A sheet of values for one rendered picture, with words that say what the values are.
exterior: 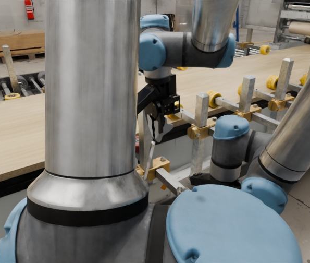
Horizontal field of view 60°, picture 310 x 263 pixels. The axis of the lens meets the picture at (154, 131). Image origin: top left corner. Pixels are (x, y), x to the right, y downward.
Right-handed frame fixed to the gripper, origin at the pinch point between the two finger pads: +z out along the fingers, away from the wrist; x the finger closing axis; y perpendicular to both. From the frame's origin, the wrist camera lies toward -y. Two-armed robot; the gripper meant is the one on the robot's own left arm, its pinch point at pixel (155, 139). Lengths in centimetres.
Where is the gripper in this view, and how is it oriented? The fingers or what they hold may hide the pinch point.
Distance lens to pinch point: 83.1
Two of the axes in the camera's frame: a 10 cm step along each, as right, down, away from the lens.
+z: 0.6, 8.6, 5.1
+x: -5.3, -4.0, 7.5
